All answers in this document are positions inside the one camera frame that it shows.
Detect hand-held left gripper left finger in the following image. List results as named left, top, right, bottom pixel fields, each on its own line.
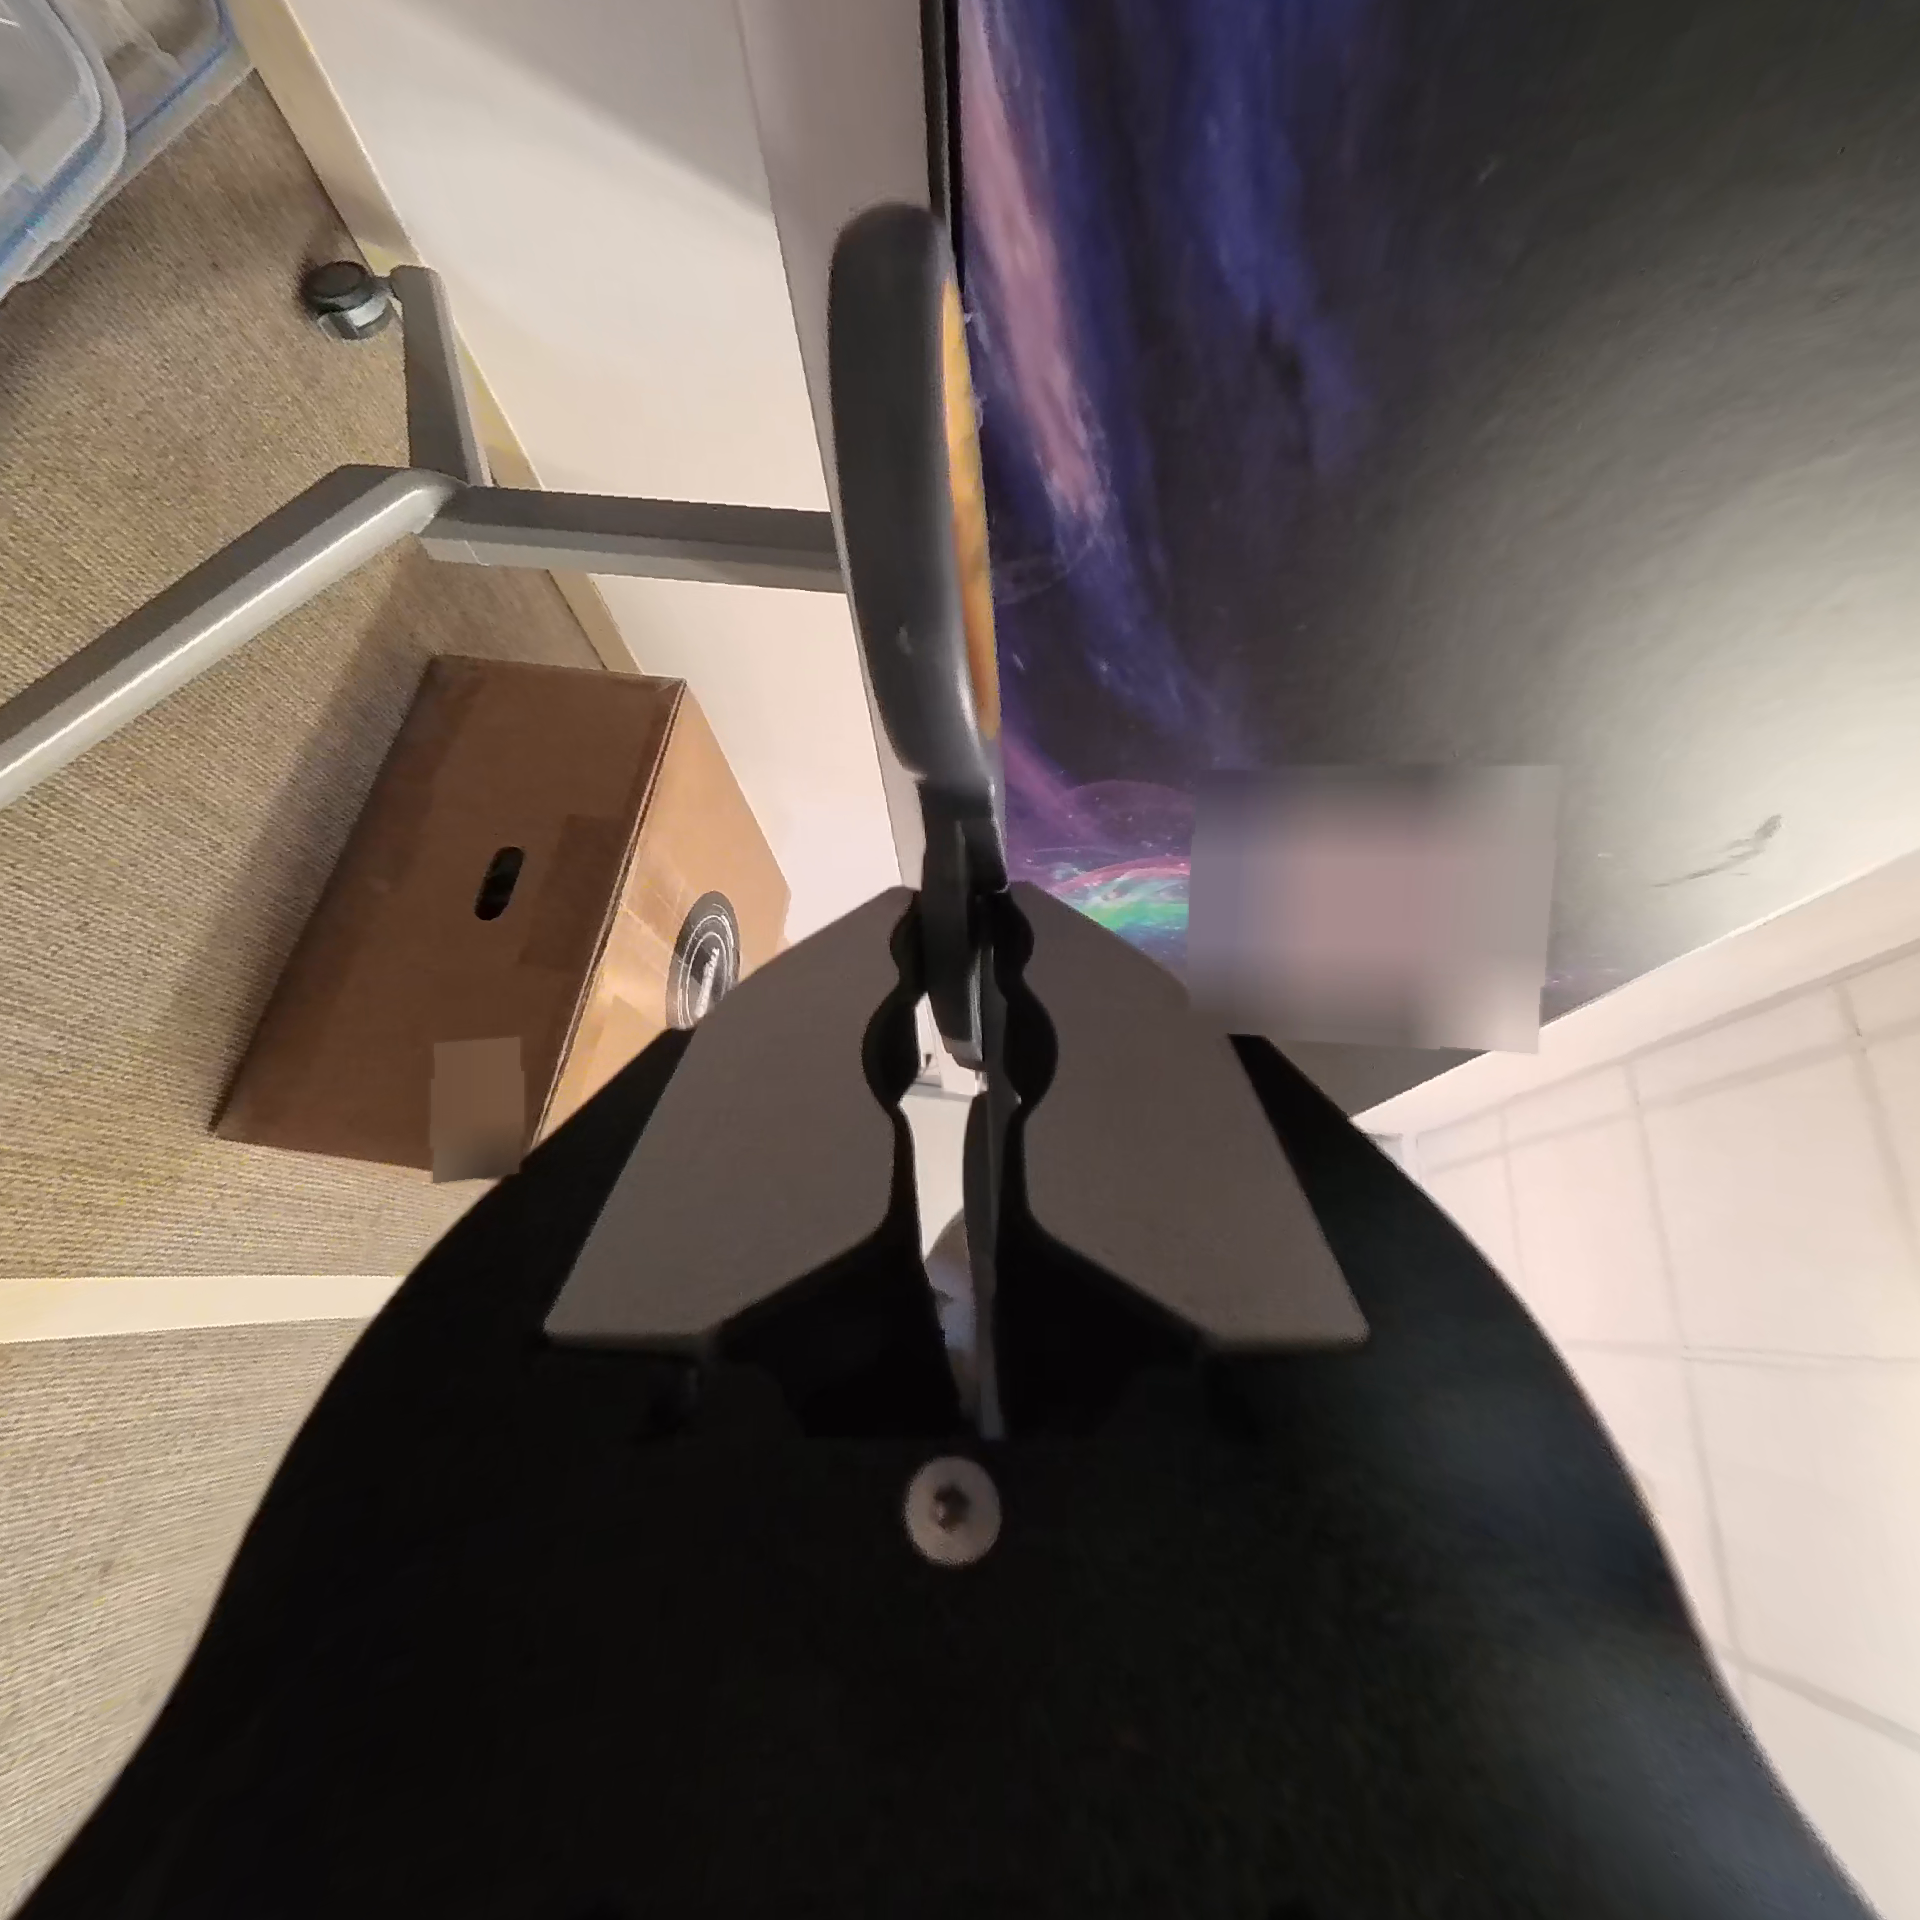
left=541, top=885, right=923, bottom=1355

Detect grey orange scissors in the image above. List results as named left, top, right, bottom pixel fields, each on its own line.
left=828, top=203, right=1039, bottom=1444

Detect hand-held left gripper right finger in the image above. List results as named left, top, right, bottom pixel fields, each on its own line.
left=983, top=884, right=1371, bottom=1348

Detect black caster wheel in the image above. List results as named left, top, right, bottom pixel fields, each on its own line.
left=306, top=263, right=402, bottom=353

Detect brown cardboard box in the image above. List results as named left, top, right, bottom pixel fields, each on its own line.
left=209, top=651, right=791, bottom=1185

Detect white floor tape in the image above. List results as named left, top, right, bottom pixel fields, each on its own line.
left=0, top=1274, right=412, bottom=1345

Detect clear plastic organiser box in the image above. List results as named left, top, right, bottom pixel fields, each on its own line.
left=89, top=0, right=245, bottom=151
left=0, top=0, right=133, bottom=294

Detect grey metal desk leg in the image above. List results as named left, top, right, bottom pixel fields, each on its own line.
left=0, top=263, right=846, bottom=811

